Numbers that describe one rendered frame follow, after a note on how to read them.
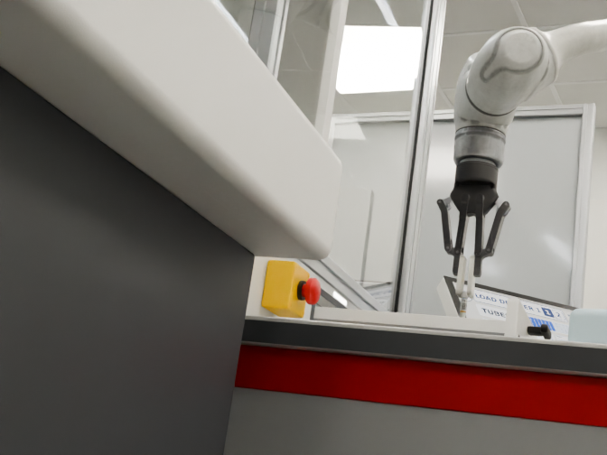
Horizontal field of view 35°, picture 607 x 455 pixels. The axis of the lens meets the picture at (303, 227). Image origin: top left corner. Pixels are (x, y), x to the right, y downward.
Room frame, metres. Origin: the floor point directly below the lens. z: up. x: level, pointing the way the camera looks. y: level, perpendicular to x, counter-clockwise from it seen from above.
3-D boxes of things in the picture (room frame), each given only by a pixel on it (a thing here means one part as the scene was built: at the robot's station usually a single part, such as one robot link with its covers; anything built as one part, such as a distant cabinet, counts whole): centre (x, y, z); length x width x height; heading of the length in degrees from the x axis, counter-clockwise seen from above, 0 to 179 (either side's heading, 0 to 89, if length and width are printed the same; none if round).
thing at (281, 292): (1.41, 0.01, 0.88); 0.07 x 0.05 x 0.07; 159
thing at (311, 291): (1.40, -0.02, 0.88); 0.04 x 0.03 x 0.04; 159
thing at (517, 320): (1.61, -0.39, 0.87); 0.29 x 0.02 x 0.11; 159
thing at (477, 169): (1.62, -0.29, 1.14); 0.08 x 0.07 x 0.09; 69
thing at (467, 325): (1.68, -0.20, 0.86); 0.40 x 0.26 x 0.06; 69
